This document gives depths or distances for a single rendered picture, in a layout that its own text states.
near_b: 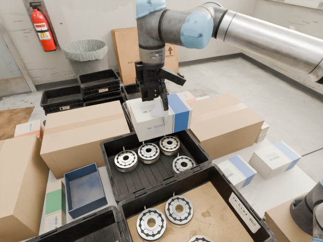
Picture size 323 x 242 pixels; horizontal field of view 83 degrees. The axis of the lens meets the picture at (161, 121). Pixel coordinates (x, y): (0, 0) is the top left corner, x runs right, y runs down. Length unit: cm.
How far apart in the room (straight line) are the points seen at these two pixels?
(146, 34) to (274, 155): 87
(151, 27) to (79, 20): 267
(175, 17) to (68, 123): 79
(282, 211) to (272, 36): 67
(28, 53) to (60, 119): 229
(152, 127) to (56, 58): 279
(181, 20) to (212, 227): 65
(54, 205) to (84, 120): 41
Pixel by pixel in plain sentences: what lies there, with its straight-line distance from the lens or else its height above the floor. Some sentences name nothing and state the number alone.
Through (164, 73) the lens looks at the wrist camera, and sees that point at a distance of 58.
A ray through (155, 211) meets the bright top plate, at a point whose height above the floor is 86.
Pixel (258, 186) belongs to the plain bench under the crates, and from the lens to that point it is 107.
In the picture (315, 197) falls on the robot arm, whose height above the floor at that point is 95.
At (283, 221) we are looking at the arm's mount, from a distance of 93.
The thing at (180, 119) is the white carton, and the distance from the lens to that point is 65.
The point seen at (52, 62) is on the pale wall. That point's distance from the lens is 333.
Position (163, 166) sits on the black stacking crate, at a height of 83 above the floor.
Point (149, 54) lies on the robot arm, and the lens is 53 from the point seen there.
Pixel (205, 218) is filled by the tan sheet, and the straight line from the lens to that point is 77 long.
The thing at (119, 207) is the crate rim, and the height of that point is 93.
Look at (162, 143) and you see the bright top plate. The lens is 91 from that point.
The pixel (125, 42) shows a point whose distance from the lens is 308.
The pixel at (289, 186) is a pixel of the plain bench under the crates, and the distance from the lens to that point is 115.
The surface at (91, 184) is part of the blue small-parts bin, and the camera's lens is 102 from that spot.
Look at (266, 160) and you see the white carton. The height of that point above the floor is 79.
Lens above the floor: 153
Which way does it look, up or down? 41 degrees down
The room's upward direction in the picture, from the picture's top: straight up
